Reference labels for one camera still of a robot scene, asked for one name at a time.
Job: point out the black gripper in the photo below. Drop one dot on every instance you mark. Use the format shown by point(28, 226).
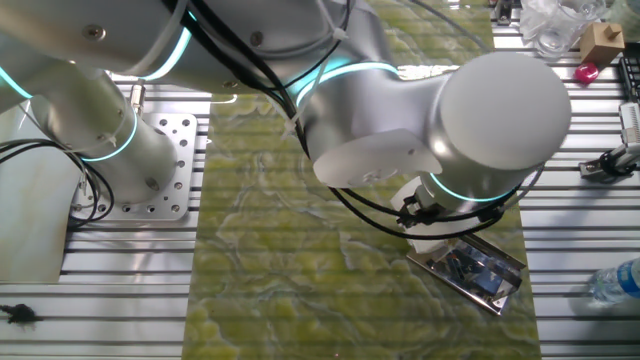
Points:
point(426, 212)

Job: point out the white toilet paper roll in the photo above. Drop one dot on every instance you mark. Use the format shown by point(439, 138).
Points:
point(430, 245)

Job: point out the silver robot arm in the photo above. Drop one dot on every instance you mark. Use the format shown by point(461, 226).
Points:
point(350, 115)

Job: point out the grey metal plate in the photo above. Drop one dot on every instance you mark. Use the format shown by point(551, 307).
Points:
point(475, 280)

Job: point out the green marble pattern mat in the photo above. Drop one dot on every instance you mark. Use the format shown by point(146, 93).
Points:
point(275, 275)

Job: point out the black metal clamp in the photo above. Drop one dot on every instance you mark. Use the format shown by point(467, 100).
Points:
point(617, 160)

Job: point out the clear water bottle blue cap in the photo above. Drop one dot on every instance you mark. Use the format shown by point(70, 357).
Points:
point(615, 285)

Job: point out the small pink object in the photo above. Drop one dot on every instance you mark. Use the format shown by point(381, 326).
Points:
point(586, 73)

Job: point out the clear plastic cups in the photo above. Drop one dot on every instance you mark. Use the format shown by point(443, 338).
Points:
point(555, 30)

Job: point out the wooden block toy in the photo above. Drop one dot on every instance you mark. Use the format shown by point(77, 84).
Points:
point(600, 45)

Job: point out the black keyboard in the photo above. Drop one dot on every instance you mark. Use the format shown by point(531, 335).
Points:
point(631, 77)

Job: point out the black power plug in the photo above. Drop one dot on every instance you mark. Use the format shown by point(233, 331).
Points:
point(20, 314)

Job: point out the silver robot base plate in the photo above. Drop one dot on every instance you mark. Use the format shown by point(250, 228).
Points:
point(175, 130)

